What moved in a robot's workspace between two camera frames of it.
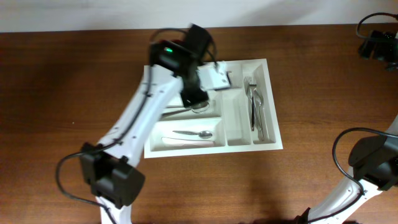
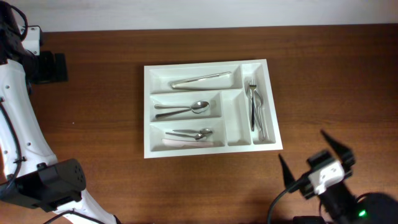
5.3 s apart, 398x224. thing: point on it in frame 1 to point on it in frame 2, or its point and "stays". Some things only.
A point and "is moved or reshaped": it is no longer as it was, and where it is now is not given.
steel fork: x=247 y=81 is moved or reshaped
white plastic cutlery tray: x=242 y=118 stays
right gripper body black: x=387 y=49 to x=306 y=188
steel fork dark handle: x=252 y=81 stays
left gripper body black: x=194 y=94 to x=50 y=67
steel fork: x=259 y=102 stays
